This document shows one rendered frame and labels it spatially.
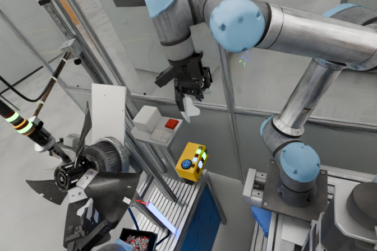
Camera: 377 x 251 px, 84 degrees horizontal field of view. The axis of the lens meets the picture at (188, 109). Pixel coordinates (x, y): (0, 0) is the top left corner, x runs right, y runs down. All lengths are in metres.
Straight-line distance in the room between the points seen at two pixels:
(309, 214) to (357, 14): 0.66
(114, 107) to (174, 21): 0.82
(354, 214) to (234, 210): 1.67
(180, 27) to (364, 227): 0.47
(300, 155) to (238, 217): 1.32
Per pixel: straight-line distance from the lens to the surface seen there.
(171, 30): 0.47
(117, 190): 0.98
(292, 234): 1.02
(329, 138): 1.36
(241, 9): 0.34
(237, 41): 0.35
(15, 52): 6.43
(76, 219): 1.23
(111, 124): 1.24
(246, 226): 2.01
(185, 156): 1.07
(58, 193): 1.39
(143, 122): 1.49
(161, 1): 0.46
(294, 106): 0.78
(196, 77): 0.54
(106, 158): 1.16
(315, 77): 0.73
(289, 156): 0.79
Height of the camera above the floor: 1.93
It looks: 42 degrees down
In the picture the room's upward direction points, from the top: 20 degrees counter-clockwise
